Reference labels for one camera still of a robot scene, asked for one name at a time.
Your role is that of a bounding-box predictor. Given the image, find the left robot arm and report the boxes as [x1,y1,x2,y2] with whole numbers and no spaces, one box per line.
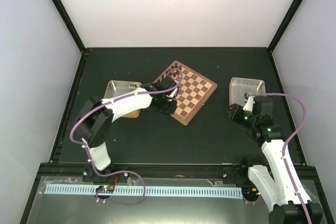
[70,77,179,182]

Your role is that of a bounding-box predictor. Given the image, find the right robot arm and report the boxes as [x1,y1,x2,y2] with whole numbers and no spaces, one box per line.
[228,92,323,223]

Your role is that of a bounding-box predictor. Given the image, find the dark chess pieces group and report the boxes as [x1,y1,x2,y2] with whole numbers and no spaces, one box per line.
[156,61,183,83]

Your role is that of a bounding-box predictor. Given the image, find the wooden chess board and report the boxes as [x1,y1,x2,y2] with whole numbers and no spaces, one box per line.
[171,60,217,125]

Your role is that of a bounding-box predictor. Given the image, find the small circuit board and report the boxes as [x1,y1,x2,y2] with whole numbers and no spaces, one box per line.
[96,185,115,194]

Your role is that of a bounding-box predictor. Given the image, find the gold metal tin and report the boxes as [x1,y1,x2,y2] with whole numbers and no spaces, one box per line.
[102,80,142,103]

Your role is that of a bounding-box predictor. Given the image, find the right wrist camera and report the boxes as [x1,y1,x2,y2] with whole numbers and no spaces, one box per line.
[243,92,255,112]

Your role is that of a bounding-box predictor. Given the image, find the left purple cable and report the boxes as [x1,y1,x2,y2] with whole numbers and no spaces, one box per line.
[69,68,183,205]

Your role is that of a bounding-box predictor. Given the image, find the light blue cable duct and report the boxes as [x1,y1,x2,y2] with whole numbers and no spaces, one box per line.
[44,184,243,199]

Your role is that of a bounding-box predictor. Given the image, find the black aluminium rail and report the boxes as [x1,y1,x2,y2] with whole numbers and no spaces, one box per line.
[39,162,318,183]

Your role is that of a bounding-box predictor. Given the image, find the right frame post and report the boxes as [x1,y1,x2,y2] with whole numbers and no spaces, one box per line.
[268,0,303,52]

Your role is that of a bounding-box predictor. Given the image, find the frame post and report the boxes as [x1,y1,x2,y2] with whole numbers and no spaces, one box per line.
[268,0,303,52]
[51,0,86,53]

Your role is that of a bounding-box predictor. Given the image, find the left frame post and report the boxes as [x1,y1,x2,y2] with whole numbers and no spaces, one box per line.
[51,0,86,53]

